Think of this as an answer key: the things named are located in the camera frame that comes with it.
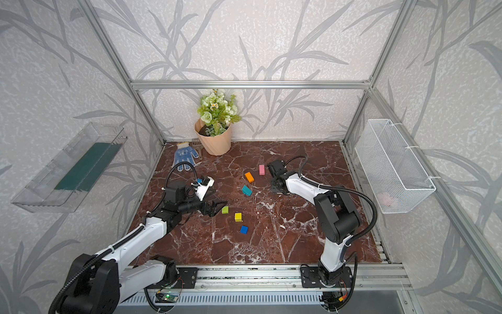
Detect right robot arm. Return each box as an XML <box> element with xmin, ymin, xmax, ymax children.
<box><xmin>267</xmin><ymin>160</ymin><xmax>378</xmax><ymax>289</ymax></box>

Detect left circuit board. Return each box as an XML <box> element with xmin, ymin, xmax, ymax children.
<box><xmin>155</xmin><ymin>292</ymin><xmax>180</xmax><ymax>304</ymax></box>

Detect beige flower pot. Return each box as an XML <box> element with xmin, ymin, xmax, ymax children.
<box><xmin>195</xmin><ymin>119</ymin><xmax>233</xmax><ymax>156</ymax></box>

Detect orange wood block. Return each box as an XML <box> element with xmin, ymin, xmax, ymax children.
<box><xmin>244</xmin><ymin>172</ymin><xmax>255</xmax><ymax>183</ymax></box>

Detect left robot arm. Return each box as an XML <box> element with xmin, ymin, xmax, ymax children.
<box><xmin>48</xmin><ymin>177</ymin><xmax>227</xmax><ymax>313</ymax></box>

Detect clear plastic wall shelf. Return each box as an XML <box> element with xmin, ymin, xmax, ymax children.
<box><xmin>12</xmin><ymin>122</ymin><xmax>128</xmax><ymax>213</ymax></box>

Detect green white artificial flowers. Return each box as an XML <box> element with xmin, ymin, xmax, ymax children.
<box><xmin>197</xmin><ymin>90</ymin><xmax>241</xmax><ymax>137</ymax></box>

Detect white wire mesh basket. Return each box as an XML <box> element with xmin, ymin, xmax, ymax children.
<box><xmin>355</xmin><ymin>119</ymin><xmax>436</xmax><ymax>214</ymax></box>

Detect teal triangular wood block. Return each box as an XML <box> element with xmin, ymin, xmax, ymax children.
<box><xmin>242</xmin><ymin>185</ymin><xmax>252</xmax><ymax>196</ymax></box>

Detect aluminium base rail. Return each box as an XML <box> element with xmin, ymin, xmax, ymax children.
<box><xmin>80</xmin><ymin>263</ymin><xmax>413</xmax><ymax>293</ymax></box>

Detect pink object in basket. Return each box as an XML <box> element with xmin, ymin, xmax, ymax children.
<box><xmin>377</xmin><ymin>192</ymin><xmax>397</xmax><ymax>208</ymax></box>

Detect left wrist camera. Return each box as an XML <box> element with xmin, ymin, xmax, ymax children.
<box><xmin>194</xmin><ymin>177</ymin><xmax>214</xmax><ymax>201</ymax></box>

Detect blue work glove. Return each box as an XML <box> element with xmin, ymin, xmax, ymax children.
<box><xmin>173</xmin><ymin>142</ymin><xmax>199</xmax><ymax>172</ymax></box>

